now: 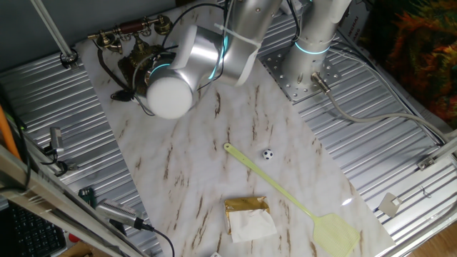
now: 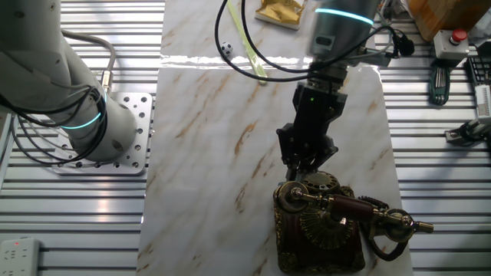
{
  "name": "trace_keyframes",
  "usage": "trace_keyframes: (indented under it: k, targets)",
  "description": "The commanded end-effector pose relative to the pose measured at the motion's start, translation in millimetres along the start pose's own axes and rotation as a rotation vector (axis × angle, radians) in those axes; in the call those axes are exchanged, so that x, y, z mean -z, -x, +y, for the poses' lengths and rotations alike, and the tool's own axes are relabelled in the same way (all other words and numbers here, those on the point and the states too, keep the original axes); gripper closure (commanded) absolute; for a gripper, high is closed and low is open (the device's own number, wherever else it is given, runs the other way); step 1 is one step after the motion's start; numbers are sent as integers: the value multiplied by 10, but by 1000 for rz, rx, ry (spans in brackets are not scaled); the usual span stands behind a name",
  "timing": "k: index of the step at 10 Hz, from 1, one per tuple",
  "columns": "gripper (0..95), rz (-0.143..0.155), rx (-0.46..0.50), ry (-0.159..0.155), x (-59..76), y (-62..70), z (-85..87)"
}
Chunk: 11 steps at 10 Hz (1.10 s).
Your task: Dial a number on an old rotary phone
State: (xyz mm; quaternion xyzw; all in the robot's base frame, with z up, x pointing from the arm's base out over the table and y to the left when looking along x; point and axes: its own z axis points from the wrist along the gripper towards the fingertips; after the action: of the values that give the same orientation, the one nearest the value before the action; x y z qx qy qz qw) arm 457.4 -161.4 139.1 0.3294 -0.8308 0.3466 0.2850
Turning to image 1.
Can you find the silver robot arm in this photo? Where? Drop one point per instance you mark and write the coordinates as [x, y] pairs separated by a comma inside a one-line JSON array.
[[200, 60]]

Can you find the brass and red phone handset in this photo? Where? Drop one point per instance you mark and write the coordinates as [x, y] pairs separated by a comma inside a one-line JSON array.
[[132, 26]]

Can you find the small soccer ball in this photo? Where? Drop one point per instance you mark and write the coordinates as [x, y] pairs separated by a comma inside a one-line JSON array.
[[268, 154]]

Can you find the white marble pattern mat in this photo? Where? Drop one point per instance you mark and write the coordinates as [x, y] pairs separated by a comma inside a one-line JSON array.
[[214, 178]]

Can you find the gold tissue pack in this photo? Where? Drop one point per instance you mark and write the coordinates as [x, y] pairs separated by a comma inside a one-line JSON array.
[[250, 225]]

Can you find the yellow-green fly swatter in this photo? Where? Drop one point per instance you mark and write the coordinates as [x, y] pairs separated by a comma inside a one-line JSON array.
[[335, 235]]

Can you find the green hex key set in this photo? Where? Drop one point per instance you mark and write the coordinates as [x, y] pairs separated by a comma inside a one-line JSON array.
[[86, 195]]

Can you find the white printed paper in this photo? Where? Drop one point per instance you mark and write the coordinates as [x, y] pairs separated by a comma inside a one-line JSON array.
[[353, 25]]

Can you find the grey square tag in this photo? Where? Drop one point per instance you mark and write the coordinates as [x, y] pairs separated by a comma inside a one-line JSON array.
[[389, 205]]

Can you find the grey box red stop button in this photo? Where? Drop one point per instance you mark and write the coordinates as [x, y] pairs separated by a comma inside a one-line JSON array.
[[73, 238]]

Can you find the colourful orange green cloth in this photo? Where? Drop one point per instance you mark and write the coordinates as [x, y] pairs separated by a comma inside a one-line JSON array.
[[421, 53]]

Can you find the orange pole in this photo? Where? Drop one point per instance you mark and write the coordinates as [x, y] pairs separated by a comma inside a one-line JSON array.
[[7, 135]]

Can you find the black keyboard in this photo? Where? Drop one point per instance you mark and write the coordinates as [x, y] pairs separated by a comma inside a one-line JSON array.
[[32, 235]]

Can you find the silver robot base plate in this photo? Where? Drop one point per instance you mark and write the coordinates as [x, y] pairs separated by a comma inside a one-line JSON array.
[[285, 82]]

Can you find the silver finned camera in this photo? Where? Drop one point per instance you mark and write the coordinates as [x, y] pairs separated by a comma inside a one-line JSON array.
[[118, 212]]

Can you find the small silver camera on mount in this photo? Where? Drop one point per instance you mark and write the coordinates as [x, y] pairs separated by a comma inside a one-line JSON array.
[[56, 137]]

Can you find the aluminium frame beam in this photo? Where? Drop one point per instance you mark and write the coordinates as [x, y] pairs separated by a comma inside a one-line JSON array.
[[53, 210]]

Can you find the aluminium frame pole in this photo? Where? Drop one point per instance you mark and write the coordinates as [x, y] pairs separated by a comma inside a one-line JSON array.
[[53, 32], [444, 148]]

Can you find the small metal corner bracket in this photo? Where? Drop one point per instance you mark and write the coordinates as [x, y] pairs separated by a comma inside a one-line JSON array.
[[426, 163]]

